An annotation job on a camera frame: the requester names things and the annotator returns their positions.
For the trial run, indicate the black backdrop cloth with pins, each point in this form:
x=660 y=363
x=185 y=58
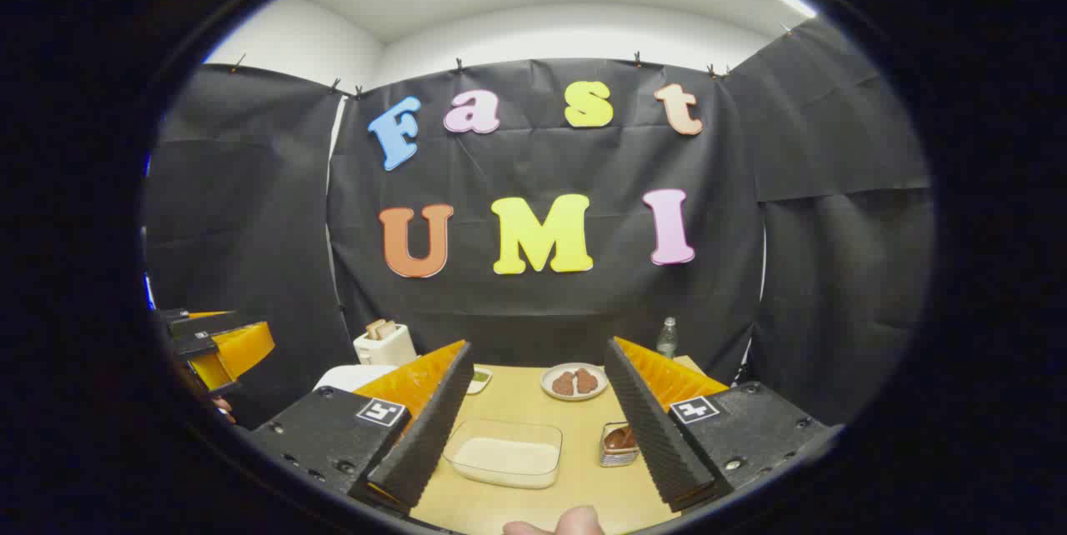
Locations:
x=542 y=160

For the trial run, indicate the brown meat piece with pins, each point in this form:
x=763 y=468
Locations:
x=564 y=385
x=586 y=379

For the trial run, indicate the white divided grain dish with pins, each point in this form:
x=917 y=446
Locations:
x=479 y=381

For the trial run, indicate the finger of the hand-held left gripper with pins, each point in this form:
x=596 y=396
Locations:
x=242 y=347
x=204 y=317

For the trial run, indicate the white toaster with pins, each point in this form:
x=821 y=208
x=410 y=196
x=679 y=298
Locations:
x=388 y=349

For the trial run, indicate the toast slices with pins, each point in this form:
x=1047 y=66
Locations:
x=377 y=327

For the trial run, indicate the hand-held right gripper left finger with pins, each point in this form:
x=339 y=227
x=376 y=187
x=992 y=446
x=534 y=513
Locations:
x=425 y=435

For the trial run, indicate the clear plastic water bottle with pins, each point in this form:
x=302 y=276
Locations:
x=667 y=342

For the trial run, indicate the white rice cooker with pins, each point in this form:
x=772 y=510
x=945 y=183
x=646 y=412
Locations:
x=350 y=377

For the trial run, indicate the white round plate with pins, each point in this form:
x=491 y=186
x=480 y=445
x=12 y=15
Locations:
x=575 y=396

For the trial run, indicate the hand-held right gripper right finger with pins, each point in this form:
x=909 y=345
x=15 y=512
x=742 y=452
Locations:
x=654 y=435

